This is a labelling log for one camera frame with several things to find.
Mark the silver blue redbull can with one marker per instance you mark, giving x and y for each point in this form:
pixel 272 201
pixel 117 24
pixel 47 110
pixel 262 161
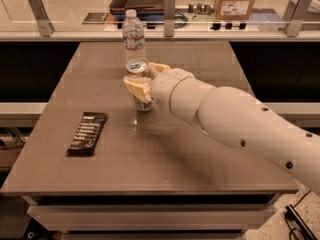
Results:
pixel 139 67

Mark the brown cardboard box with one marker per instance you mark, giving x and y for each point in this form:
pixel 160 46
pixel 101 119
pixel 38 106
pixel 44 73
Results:
pixel 233 9

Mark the right metal glass bracket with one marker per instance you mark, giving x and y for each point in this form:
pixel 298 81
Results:
pixel 295 15

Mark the left metal glass bracket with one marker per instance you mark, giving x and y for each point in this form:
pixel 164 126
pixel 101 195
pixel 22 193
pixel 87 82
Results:
pixel 44 25

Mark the metal glass bracket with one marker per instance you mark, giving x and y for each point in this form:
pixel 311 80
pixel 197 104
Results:
pixel 44 25
pixel 169 16
pixel 295 15

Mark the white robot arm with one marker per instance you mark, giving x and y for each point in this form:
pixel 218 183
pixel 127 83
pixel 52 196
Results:
pixel 228 115

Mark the middle metal glass bracket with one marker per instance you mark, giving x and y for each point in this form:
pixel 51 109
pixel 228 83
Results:
pixel 169 16

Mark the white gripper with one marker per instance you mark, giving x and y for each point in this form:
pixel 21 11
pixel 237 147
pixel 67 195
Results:
pixel 162 85

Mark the black label plate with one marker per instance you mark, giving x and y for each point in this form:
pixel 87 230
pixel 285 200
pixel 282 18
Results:
pixel 95 18

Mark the clear plastic water bottle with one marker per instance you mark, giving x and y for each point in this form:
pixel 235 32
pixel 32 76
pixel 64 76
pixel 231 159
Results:
pixel 133 36

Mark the black rxbar chocolate wrapper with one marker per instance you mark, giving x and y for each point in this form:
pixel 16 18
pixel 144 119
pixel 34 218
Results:
pixel 87 133

